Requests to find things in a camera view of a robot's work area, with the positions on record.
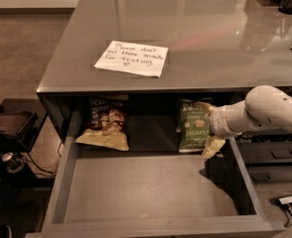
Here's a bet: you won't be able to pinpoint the dark brown chip bag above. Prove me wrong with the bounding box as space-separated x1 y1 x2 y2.
75 95 129 151

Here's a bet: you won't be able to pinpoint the grey open top drawer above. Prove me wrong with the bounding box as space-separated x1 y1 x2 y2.
26 110 284 238

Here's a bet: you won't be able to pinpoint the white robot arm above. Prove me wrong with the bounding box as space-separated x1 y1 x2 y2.
202 85 292 159

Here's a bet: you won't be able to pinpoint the white handwritten paper note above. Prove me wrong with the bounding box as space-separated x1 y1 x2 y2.
94 41 169 77

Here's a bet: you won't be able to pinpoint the green jalapeno chip bag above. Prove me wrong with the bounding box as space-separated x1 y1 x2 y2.
177 99 211 153

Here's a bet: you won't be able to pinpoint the grey counter cabinet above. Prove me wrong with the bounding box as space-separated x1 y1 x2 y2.
36 0 292 144

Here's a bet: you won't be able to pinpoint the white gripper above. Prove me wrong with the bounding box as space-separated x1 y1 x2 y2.
197 101 245 159

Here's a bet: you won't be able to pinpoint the grey lower side drawers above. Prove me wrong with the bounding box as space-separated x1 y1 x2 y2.
235 132 292 182

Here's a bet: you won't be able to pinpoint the round metal chair base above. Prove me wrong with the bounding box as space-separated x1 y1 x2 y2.
1 153 25 175

